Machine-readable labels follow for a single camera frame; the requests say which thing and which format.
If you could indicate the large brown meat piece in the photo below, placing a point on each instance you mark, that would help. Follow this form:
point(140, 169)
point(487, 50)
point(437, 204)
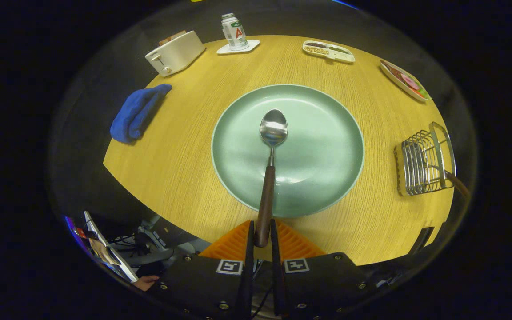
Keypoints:
point(396, 72)

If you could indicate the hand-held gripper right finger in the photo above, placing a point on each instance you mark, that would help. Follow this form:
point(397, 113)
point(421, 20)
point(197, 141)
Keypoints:
point(279, 289)

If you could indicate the pink ham slice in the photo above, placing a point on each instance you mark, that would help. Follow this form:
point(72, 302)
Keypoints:
point(409, 81)

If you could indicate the green lettuce leaf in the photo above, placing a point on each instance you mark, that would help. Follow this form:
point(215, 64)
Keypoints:
point(424, 93)

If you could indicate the toasted bread slice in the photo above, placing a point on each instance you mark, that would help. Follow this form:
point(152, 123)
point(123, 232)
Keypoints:
point(176, 36)

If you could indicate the white square coaster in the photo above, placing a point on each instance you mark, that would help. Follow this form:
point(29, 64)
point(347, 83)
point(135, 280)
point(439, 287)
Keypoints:
point(252, 45)

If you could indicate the pale green plate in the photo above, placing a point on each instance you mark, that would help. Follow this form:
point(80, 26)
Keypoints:
point(318, 146)

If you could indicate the open laptop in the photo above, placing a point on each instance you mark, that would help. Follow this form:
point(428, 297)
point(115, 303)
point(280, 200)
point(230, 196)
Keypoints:
point(114, 260)

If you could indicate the white divided bean dish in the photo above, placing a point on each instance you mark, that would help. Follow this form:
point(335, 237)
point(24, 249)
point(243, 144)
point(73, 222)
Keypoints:
point(341, 56)

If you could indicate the small white drink bottle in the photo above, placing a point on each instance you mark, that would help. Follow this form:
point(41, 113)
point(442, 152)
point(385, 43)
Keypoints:
point(234, 33)

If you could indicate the white food plate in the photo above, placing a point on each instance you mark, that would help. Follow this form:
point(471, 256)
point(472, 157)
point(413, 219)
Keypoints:
point(391, 74)

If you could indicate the white toaster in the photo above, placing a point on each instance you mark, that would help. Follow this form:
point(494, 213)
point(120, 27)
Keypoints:
point(176, 55)

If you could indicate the dark equipment case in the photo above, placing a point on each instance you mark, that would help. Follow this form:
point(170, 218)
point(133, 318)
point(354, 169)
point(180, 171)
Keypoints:
point(167, 233)

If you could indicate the blue folded cloth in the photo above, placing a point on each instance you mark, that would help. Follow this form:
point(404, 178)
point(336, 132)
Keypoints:
point(134, 115)

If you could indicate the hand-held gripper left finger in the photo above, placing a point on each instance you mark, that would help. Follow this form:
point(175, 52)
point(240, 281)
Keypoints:
point(246, 289)

